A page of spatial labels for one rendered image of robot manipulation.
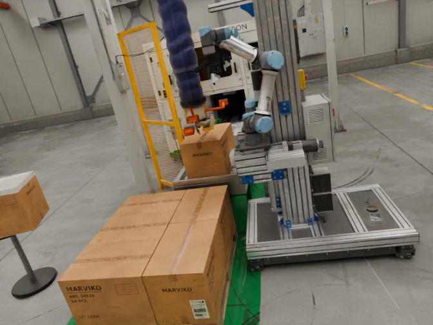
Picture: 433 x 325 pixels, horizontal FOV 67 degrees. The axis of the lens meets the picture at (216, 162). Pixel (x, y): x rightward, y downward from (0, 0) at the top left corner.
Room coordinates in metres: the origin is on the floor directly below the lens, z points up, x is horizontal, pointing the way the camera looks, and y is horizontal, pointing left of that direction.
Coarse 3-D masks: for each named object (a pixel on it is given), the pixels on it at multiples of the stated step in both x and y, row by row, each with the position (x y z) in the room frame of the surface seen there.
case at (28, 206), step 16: (16, 176) 2.82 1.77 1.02; (32, 176) 2.83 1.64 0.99; (0, 192) 2.49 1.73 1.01; (16, 192) 2.50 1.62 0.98; (32, 192) 2.71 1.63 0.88; (0, 208) 2.48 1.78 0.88; (16, 208) 2.49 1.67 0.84; (32, 208) 2.60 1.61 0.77; (48, 208) 2.88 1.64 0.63; (0, 224) 2.48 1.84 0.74; (16, 224) 2.49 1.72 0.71; (32, 224) 2.50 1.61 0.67
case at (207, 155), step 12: (204, 132) 3.26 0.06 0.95; (216, 132) 3.16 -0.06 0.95; (228, 132) 3.26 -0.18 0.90; (180, 144) 2.99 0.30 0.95; (192, 144) 2.96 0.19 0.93; (204, 144) 2.92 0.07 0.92; (216, 144) 2.89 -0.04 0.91; (228, 144) 3.16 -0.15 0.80; (192, 156) 2.96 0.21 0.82; (204, 156) 2.93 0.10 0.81; (216, 156) 2.90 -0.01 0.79; (228, 156) 3.07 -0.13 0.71; (192, 168) 2.97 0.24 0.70; (204, 168) 2.94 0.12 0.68; (216, 168) 2.90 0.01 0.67; (228, 168) 2.98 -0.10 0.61
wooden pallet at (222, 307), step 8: (232, 240) 2.49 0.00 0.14; (232, 248) 2.53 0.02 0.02; (232, 256) 2.42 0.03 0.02; (232, 264) 2.30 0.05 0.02; (224, 280) 1.99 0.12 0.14; (224, 288) 2.04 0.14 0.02; (224, 296) 1.96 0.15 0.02; (224, 304) 1.88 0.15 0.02; (224, 312) 1.81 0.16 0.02; (216, 320) 1.63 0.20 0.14
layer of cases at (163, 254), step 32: (192, 192) 2.76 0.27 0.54; (224, 192) 2.62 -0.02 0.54; (128, 224) 2.39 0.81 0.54; (160, 224) 2.28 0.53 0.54; (192, 224) 2.18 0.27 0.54; (224, 224) 2.34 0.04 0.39; (96, 256) 2.02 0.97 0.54; (128, 256) 1.94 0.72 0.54; (160, 256) 1.86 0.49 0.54; (192, 256) 1.79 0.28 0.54; (224, 256) 2.13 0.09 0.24; (64, 288) 1.82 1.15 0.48; (96, 288) 1.77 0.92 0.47; (128, 288) 1.72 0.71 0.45; (160, 288) 1.67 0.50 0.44; (192, 288) 1.62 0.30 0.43; (96, 320) 1.79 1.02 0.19; (128, 320) 1.74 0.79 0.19; (160, 320) 1.69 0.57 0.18; (192, 320) 1.64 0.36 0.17
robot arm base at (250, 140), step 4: (248, 132) 2.27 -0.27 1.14; (252, 132) 2.25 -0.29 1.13; (256, 132) 2.26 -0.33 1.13; (248, 136) 2.27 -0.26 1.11; (252, 136) 2.25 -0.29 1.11; (256, 136) 2.25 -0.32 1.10; (260, 136) 2.26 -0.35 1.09; (244, 140) 2.31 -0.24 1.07; (248, 140) 2.28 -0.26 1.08; (252, 140) 2.25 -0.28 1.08; (256, 140) 2.24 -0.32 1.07; (260, 140) 2.26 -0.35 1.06; (264, 140) 2.28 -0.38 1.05; (248, 144) 2.26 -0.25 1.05; (252, 144) 2.24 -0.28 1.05; (256, 144) 2.23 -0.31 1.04
